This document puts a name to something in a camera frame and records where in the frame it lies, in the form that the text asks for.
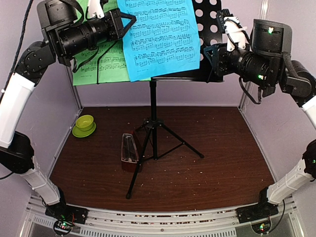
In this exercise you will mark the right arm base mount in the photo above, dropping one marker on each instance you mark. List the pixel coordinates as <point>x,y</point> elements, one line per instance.
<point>259,217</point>

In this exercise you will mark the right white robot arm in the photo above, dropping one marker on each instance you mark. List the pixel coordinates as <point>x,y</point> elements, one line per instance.
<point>267,63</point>

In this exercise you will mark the brown wooden metronome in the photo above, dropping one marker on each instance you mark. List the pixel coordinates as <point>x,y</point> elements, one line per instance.
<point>130,151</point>

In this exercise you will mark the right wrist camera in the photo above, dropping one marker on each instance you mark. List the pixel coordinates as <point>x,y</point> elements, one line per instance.
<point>237,37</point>

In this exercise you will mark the green bowl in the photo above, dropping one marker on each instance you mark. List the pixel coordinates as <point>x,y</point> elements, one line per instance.
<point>85,122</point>

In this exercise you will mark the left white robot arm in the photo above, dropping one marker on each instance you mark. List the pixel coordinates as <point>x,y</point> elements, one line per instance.
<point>67,30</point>

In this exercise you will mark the left aluminium corner post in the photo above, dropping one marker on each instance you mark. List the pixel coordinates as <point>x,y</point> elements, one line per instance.
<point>74,90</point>

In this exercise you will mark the blue sheet music page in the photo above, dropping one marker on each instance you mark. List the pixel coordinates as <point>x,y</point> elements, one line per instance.
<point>163,40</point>

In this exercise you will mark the aluminium front rail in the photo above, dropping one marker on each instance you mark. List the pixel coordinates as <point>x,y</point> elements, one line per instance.
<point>220,222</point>

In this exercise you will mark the aluminium corner post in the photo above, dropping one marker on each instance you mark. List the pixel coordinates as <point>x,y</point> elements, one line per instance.
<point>74,90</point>
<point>264,14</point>

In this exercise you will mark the black music stand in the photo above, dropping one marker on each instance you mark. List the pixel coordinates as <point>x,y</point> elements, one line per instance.
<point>193,88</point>

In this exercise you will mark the green sheet music page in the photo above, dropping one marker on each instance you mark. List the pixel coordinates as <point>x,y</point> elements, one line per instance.
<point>107,66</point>

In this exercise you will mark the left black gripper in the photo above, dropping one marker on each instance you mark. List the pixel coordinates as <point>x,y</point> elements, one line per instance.
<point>116,30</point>

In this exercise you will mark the right aluminium corner post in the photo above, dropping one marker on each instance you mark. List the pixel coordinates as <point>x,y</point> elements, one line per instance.
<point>264,14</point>

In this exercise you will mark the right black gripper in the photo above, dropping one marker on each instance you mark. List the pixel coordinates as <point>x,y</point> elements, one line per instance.
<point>218,58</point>

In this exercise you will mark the green saucer plate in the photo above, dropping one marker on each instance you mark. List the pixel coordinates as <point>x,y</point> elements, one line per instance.
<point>82,134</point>

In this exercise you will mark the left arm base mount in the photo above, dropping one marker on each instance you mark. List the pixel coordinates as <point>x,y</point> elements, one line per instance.
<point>66,221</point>

